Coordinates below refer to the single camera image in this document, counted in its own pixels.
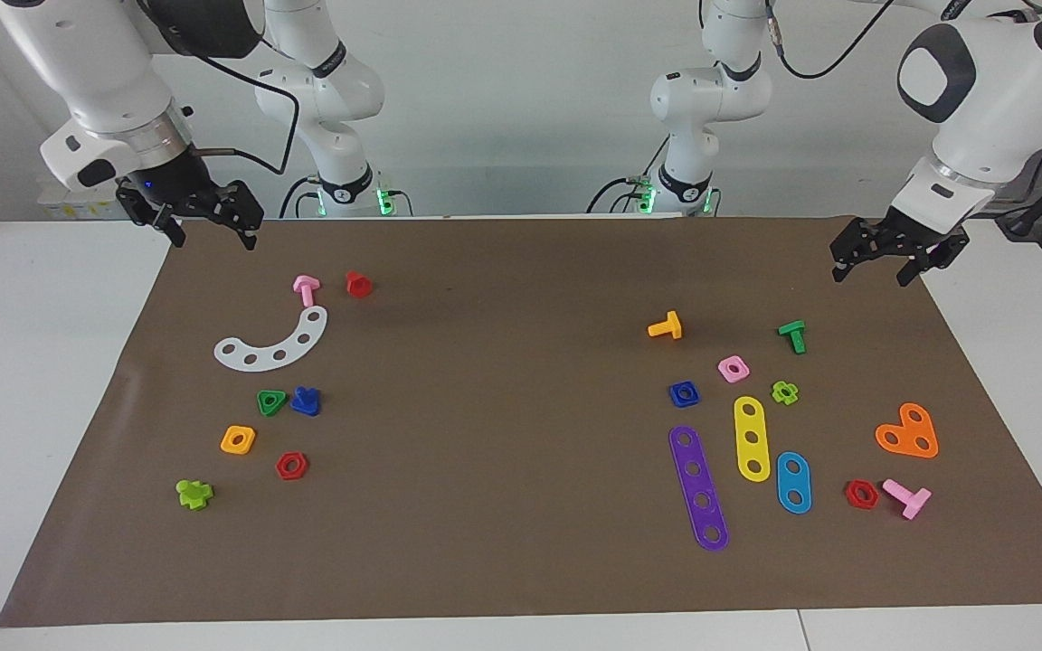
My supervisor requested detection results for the white cardboard box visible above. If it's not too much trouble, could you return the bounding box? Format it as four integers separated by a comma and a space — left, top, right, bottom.
37, 185, 124, 221

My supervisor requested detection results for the white curved hole plate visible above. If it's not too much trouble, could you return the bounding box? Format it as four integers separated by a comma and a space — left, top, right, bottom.
213, 305, 329, 373

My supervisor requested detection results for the orange heart hole plate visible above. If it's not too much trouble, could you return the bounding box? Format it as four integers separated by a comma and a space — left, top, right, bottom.
875, 402, 940, 459

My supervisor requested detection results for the yellow three-hole strip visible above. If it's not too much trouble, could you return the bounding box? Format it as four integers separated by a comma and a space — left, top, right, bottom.
734, 396, 772, 483

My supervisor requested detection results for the blue two-hole strip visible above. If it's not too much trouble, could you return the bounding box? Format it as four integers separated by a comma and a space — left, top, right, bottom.
776, 451, 813, 514

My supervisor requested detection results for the purple four-hole strip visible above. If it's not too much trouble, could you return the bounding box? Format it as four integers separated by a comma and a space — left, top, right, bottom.
668, 425, 730, 552

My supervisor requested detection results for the brown table mat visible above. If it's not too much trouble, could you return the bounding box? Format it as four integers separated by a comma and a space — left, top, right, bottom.
0, 215, 1042, 627

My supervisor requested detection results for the black base cable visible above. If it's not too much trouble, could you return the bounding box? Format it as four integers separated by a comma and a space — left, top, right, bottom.
279, 175, 323, 220
586, 175, 658, 215

